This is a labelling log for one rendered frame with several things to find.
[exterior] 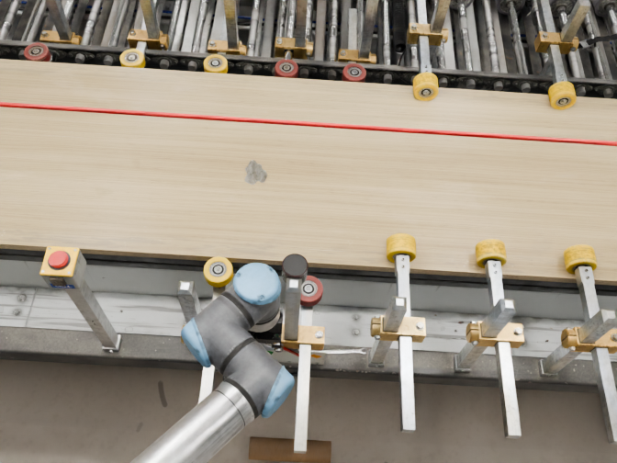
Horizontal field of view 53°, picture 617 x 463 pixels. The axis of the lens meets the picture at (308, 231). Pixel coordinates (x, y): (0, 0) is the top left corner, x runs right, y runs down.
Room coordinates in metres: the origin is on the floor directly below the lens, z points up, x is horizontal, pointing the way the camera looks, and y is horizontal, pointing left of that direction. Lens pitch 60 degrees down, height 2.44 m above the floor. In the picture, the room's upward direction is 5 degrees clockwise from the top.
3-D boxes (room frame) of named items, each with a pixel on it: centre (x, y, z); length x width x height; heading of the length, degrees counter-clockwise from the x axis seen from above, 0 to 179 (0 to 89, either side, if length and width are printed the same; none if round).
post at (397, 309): (0.62, -0.23, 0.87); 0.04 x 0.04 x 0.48; 2
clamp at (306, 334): (0.61, 0.00, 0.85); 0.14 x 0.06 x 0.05; 92
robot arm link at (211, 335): (0.43, 0.16, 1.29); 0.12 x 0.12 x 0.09; 51
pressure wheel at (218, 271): (0.76, 0.24, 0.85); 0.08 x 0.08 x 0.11
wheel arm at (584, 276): (0.63, -0.77, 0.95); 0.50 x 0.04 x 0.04; 2
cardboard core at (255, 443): (0.47, 0.00, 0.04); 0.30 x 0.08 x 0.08; 92
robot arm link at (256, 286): (0.52, 0.09, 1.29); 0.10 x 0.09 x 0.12; 141
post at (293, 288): (0.61, 0.02, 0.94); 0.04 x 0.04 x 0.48; 2
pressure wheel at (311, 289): (0.73, -0.01, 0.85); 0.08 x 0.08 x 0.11
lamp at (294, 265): (0.65, 0.02, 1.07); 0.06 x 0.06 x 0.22; 2
